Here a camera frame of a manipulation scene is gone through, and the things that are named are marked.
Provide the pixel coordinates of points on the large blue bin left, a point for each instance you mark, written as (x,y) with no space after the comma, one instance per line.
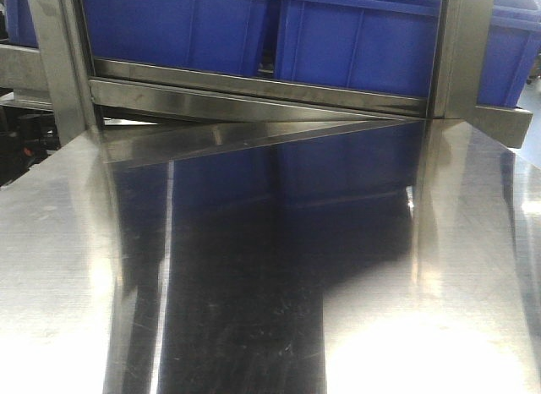
(224,36)

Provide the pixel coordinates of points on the large blue bin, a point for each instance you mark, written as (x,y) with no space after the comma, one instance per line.
(384,46)
(224,36)

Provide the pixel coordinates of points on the large blue bin right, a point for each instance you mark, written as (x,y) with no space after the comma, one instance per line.
(384,46)

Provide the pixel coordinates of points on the steel shelf rack frame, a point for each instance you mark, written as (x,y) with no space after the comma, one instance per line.
(63,72)

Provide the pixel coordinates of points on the blue bin outside right post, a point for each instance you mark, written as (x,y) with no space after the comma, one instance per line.
(512,46)

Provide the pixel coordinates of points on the blue bin outside post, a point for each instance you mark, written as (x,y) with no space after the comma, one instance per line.
(19,23)
(512,46)

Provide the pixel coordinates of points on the blue bin outside left post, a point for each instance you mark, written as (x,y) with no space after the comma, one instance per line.
(19,23)

